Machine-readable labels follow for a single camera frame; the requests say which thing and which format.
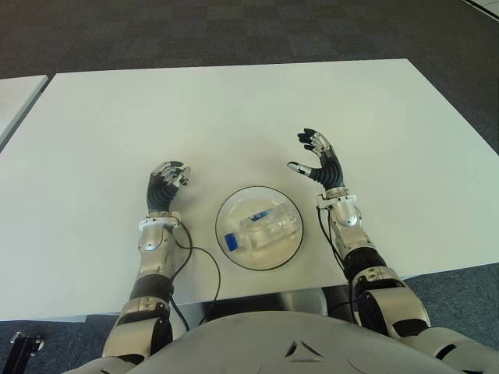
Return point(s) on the black wheeled stand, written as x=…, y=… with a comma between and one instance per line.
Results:
x=25, y=346

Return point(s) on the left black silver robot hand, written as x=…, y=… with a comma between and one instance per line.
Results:
x=160, y=195

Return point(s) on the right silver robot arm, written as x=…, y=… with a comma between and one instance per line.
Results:
x=347, y=216

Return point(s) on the clear bottle with blue cap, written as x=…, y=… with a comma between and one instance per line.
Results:
x=265, y=230

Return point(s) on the neighbouring white table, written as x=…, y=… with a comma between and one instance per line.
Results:
x=15, y=101

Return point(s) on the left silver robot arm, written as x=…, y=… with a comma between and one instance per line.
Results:
x=150, y=241

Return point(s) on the grey robot leg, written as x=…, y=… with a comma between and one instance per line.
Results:
x=308, y=303

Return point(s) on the white plate with black rim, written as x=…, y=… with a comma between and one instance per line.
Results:
x=238, y=210

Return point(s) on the white furniture edge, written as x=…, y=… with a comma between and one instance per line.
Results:
x=487, y=4

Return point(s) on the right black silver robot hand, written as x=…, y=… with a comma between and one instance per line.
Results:
x=331, y=171

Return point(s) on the grey robot torso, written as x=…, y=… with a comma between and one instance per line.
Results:
x=273, y=343

